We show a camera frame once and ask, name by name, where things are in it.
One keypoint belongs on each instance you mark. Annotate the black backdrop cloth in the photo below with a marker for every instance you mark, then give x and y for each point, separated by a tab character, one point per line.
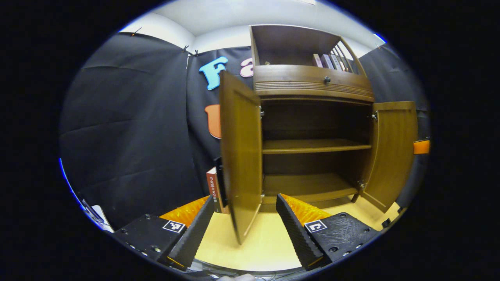
129	136

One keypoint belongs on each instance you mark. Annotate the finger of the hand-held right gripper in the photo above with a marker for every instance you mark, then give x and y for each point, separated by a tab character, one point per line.
422	147

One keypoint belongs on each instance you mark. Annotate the red spine book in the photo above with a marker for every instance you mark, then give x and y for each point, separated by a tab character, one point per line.
214	191

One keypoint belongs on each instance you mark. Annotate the wooden inner cabinet shelf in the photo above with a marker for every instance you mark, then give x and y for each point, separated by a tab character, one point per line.
312	145

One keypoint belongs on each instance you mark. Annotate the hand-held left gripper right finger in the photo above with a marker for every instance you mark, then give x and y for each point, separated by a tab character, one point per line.
299	234

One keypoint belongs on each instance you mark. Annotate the wooden cabinet drawer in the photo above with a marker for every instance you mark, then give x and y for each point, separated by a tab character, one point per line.
293	76

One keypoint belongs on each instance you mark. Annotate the white flat object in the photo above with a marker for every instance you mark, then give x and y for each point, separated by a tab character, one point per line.
99	216

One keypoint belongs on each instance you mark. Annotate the wooden double-door shoe cabinet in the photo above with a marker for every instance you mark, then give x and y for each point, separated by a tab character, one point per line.
293	43

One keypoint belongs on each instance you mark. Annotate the white book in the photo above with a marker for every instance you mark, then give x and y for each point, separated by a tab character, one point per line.
336	62

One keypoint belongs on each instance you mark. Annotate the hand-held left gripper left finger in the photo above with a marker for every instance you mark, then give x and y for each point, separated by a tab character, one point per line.
191	234

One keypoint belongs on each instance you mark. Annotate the wooden cabinet door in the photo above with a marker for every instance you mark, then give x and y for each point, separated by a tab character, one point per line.
392	156
240	156

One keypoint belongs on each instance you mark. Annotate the pale lavender book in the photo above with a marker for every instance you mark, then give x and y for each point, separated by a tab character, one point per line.
327	61

